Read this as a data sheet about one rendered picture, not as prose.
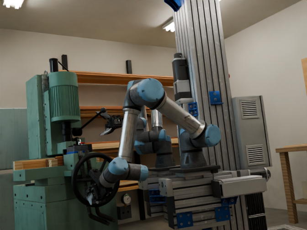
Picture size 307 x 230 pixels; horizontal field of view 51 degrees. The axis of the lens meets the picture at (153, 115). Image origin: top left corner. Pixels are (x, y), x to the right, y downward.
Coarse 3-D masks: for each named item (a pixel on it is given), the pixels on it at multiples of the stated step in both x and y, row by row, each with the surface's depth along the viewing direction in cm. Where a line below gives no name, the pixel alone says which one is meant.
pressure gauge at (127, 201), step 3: (123, 195) 196; (126, 195) 196; (129, 195) 197; (123, 198) 194; (126, 198) 195; (129, 198) 197; (123, 201) 194; (126, 201) 195; (129, 201) 196; (126, 204) 197
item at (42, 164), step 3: (111, 156) 219; (114, 156) 220; (24, 162) 182; (27, 162) 183; (30, 162) 184; (33, 162) 185; (36, 162) 186; (39, 162) 188; (42, 162) 189; (45, 162) 190; (24, 165) 182; (27, 165) 183; (30, 165) 184; (33, 165) 185; (36, 165) 186; (39, 165) 187; (42, 165) 188; (45, 165) 190; (24, 168) 182; (27, 168) 183; (30, 168) 184
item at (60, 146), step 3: (66, 141) 196; (69, 141) 197; (72, 141) 198; (75, 141) 200; (57, 144) 205; (60, 144) 201; (63, 144) 198; (66, 144) 196; (69, 144) 197; (72, 144) 198; (57, 147) 205; (60, 147) 201; (63, 147) 198; (66, 147) 195; (57, 150) 205; (60, 150) 201; (57, 153) 205; (60, 153) 201
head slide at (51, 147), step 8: (48, 96) 207; (48, 104) 207; (48, 112) 207; (48, 120) 207; (48, 128) 207; (56, 128) 207; (48, 136) 207; (56, 136) 206; (48, 144) 207; (56, 144) 206; (48, 152) 207; (56, 152) 205
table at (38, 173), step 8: (32, 168) 170; (40, 168) 172; (48, 168) 175; (56, 168) 177; (64, 168) 180; (96, 168) 182; (104, 168) 196; (16, 176) 177; (24, 176) 167; (32, 176) 169; (40, 176) 171; (48, 176) 174; (56, 176) 177
